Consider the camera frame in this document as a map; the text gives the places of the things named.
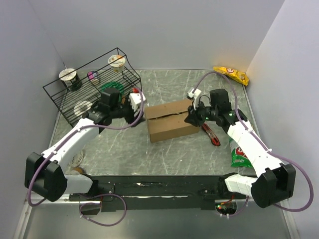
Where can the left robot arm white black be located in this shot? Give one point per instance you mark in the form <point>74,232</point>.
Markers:
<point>44,173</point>

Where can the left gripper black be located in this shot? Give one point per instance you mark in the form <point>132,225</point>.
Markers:
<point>132,118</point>

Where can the orange labelled tin can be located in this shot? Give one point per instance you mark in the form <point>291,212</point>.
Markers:
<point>77,171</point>

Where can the brown cardboard express box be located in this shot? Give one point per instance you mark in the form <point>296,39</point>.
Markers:
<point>166,121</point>

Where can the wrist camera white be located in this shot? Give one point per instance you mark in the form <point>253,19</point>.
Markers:
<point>137,99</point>
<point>194,95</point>

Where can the green lidded jar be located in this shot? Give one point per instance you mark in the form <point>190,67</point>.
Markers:
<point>115,85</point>

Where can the yellow lays chips bag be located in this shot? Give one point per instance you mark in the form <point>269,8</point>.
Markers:
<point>236,75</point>

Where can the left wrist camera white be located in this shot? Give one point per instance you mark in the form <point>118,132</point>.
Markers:
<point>137,99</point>

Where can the red black utility knife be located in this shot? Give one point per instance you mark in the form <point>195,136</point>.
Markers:
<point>212,136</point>

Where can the black wire rack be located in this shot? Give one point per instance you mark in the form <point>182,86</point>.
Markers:
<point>65,99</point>

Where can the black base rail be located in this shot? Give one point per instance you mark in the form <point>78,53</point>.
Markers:
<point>150,192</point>

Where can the small purple yogurt cup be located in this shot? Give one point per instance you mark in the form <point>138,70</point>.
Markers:
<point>93,77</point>

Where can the dark labelled yogurt cup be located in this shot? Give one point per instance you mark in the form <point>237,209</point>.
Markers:
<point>70,78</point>

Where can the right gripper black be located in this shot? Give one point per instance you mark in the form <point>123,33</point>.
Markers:
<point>193,118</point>

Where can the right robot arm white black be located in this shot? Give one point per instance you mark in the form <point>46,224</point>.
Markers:
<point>274,181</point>

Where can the yogurt cup peach label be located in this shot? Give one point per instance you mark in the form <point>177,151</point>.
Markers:
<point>117,62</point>

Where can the green cassava chips bag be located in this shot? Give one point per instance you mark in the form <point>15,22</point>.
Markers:
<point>238,157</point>

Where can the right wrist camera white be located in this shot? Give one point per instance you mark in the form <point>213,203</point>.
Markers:
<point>194,95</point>

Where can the white chobani yogurt cup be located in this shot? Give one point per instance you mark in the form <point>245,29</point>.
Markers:
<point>77,159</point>

